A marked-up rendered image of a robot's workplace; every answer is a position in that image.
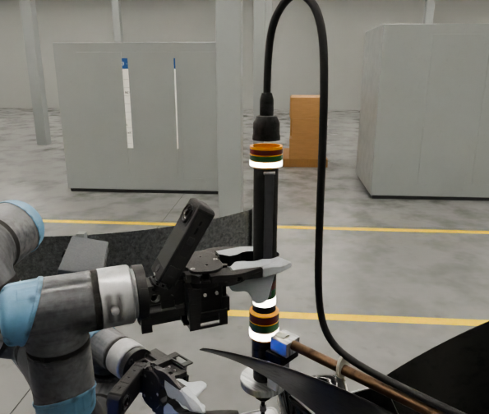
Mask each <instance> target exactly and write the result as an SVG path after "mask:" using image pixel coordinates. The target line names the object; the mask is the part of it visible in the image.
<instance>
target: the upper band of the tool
mask: <svg viewBox="0 0 489 414"><path fill-rule="evenodd" d="M275 145H276V146H275ZM282 148H283V146H282V145H280V144H274V143H258V144H252V145H250V149H252V150H281V149H282ZM250 155H253V156H259V157H274V156H279V155H273V156H260V155H254V154H250ZM280 155H282V154H280ZM251 161H252V160H251ZM281 161H282V160H280V161H276V162H257V161H252V162H256V163H278V162H281ZM253 168H255V167H253ZM277 168H280V167H277ZM277 168H255V169H261V170H272V169H277Z"/></svg>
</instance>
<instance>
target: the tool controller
mask: <svg viewBox="0 0 489 414"><path fill-rule="evenodd" d="M108 252H109V250H108V242H107V241H100V240H95V239H89V238H85V237H76V236H72V238H71V240H70V242H69V244H68V246H67V249H64V250H63V253H62V261H61V264H60V265H59V267H58V271H57V275H59V274H69V273H75V272H81V271H86V270H92V269H95V270H96V269H100V268H106V264H107V256H108Z"/></svg>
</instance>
